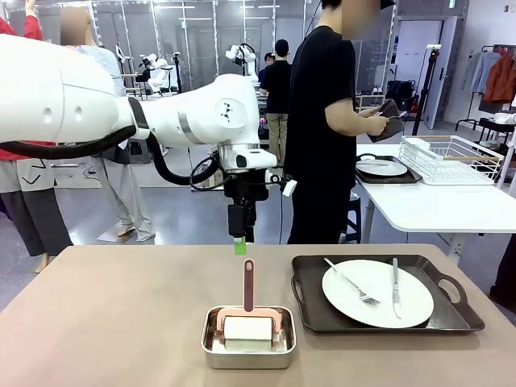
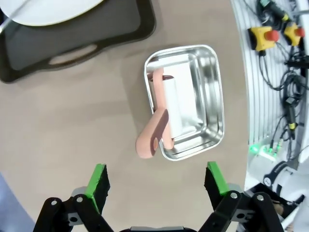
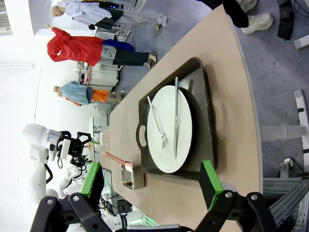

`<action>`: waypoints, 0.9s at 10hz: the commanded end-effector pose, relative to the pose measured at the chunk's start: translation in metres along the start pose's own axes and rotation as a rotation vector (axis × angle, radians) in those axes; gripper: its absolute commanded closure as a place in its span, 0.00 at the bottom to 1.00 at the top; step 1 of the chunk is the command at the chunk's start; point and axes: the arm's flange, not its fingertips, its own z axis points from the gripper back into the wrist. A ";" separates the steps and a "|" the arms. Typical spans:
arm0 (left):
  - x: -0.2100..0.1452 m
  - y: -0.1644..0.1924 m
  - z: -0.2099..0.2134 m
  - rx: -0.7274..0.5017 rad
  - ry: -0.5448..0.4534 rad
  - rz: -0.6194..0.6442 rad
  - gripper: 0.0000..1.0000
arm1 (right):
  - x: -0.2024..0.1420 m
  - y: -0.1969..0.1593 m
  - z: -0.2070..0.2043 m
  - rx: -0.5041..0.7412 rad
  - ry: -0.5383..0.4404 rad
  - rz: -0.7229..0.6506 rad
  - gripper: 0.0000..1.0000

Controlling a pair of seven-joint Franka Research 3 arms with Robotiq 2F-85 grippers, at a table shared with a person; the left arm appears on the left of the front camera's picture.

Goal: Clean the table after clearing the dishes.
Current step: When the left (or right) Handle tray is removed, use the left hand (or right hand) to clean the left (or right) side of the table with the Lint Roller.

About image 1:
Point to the silver fork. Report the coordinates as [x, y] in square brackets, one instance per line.
[346, 280]

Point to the figure in red top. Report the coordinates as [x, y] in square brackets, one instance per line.
[24, 201]

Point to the person in black clothes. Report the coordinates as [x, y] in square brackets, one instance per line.
[318, 101]

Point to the person's right hand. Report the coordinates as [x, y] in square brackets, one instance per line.
[377, 126]

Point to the person's left hand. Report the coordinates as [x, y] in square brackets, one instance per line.
[371, 112]

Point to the black stool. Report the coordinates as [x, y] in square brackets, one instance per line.
[354, 219]

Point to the grey blue shirt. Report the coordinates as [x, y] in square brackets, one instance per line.
[477, 72]

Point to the black bag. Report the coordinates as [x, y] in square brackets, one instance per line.
[401, 96]

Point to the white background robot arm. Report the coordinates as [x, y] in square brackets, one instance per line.
[159, 74]
[242, 54]

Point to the rectangular steel container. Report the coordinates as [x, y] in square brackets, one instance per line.
[246, 360]

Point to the white plastic rack insert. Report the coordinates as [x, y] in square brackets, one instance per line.
[417, 146]

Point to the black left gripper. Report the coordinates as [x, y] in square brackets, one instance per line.
[242, 213]

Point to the white round plate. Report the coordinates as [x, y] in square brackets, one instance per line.
[383, 171]
[346, 310]

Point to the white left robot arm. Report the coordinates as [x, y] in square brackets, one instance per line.
[80, 101]

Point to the black cart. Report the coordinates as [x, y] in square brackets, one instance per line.
[498, 135]

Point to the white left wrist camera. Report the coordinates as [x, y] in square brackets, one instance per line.
[289, 188]

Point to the silver cutlery piece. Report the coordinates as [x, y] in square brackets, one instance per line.
[373, 163]

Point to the black tripod stand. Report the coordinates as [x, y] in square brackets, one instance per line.
[429, 88]

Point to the orange jacket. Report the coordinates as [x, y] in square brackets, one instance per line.
[502, 78]

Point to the bystander in black cap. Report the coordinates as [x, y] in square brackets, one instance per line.
[276, 88]

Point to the brown cloth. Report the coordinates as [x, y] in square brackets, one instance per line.
[393, 121]

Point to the bystander in grey patterned shirt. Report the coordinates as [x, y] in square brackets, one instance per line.
[125, 193]

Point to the person's right forearm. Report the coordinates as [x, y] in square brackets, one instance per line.
[342, 121]

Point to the silver table knife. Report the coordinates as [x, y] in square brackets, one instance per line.
[396, 290]

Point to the white side table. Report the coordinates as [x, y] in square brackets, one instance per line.
[435, 205]

